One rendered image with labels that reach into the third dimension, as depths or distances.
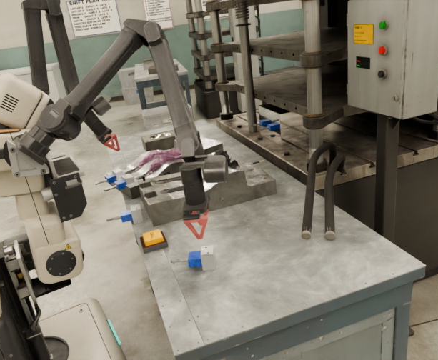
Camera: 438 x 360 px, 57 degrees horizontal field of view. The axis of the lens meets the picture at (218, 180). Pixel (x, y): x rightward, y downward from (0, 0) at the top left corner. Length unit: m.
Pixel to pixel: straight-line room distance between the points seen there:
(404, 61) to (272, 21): 7.65
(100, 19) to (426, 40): 7.56
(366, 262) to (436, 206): 1.14
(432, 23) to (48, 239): 1.47
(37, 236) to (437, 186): 1.81
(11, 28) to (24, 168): 7.69
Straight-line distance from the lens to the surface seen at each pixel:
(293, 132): 2.22
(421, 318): 2.31
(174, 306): 1.12
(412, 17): 1.50
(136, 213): 1.55
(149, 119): 5.03
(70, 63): 1.74
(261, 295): 1.11
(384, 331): 1.33
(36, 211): 1.56
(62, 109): 1.27
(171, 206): 1.49
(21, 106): 1.43
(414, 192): 2.18
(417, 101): 1.57
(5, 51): 9.01
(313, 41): 1.70
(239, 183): 1.54
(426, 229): 2.35
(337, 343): 1.25
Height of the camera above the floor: 1.50
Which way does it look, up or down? 23 degrees down
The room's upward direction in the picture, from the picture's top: 8 degrees counter-clockwise
